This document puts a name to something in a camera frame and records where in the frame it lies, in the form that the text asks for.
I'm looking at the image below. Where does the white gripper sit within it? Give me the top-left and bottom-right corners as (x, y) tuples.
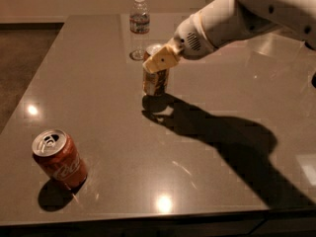
(142, 11), (217, 73)

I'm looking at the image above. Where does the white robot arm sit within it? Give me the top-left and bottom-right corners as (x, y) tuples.
(143, 0), (316, 73)

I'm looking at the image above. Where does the orange soda can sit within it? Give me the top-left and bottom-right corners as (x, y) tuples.
(142, 43), (169, 97)

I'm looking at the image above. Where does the red coke can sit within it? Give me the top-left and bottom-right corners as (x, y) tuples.
(32, 129), (88, 191)

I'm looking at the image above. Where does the clear plastic water bottle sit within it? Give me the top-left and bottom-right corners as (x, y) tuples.
(129, 0), (150, 35)

